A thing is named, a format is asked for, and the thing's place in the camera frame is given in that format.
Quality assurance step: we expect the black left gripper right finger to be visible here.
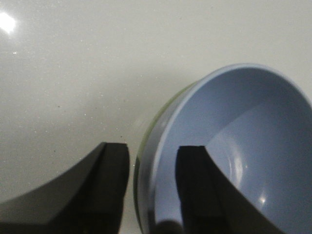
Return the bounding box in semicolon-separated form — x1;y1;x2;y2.
175;146;282;234

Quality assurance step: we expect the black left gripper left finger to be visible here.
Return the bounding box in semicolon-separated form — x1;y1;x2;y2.
0;142;129;234

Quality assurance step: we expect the blue bowl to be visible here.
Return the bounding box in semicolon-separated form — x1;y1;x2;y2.
149;64;312;234

